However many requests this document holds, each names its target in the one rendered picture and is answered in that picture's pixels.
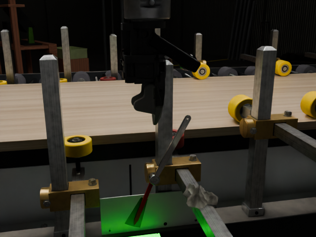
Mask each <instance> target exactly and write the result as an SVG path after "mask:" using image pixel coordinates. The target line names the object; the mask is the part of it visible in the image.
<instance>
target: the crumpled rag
mask: <svg viewBox="0 0 316 237"><path fill-rule="evenodd" d="M183 195H184V196H185V197H187V199H188V200H187V205H188V206H189V207H195V208H198V209H200V208H204V206H206V204H212V205H217V201H218V197H217V196H216V195H215V194H213V193H212V192H208V191H205V190H204V189H203V187H202V186H201V185H199V186H198V187H196V186H195V185H192V184H191V183H189V184H188V186H187V187H186V190H185V191H184V193H183Z"/></svg>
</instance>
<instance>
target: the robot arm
mask: <svg viewBox="0 0 316 237"><path fill-rule="evenodd" d="M170 15H171V0H124V18H125V19H131V21H129V23H121V59H120V62H121V76H122V77H123V79H124V80H125V83H134V84H142V86H141V92H140V93H139V94H137V95H135V96H133V97H132V99H131V103H132V105H133V106H134V109H135V110H136V111H140V112H145V113H150V114H152V122H153V125H156V124H157V123H158V121H159V119H160V118H161V114H162V110H163V105H164V97H165V78H166V59H165V57H164V56H165V55H166V56H168V57H169V58H171V59H173V60H174V61H176V62H177V63H179V65H180V67H181V68H182V69H183V70H185V71H192V72H197V70H198V69H199V67H200V65H201V62H199V61H198V60H197V58H196V57H195V56H194V55H193V54H192V53H185V52H183V51H182V50H180V49H179V48H177V47H176V46H174V45H173V44H171V43H170V42H168V41H166V40H165V39H163V38H162V37H160V36H158V35H157V34H156V33H155V28H165V27H166V22H165V21H164V19H170ZM144 31H146V32H147V35H146V36H143V32H144Z"/></svg>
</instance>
